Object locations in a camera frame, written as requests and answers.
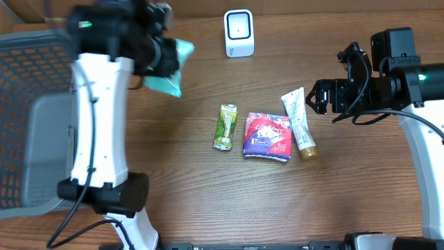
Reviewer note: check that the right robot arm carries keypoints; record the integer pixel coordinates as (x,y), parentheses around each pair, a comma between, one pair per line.
(391,80)

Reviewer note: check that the grey plastic basket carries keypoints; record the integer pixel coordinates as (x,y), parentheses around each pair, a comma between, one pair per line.
(38,122)

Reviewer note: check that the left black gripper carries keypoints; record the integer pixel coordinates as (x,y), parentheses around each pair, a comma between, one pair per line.
(170,55)

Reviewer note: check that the white tube gold cap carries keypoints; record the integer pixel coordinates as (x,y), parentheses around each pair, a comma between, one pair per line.
(294,105)

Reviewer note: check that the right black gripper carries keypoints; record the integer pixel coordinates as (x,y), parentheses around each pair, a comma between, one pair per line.
(336,88)

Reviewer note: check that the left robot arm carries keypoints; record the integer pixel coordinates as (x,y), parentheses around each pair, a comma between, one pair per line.
(110,43)

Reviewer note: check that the green yellow snack packet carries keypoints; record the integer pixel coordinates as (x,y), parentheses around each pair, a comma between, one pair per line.
(225,127)

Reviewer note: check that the mint green tissue pack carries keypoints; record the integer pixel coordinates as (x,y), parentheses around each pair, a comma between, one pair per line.
(172,85)

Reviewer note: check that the white barcode scanner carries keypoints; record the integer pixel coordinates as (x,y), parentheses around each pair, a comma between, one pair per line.
(239,33)

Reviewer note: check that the purple red liner pack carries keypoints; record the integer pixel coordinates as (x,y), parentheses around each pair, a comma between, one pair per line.
(268,136)

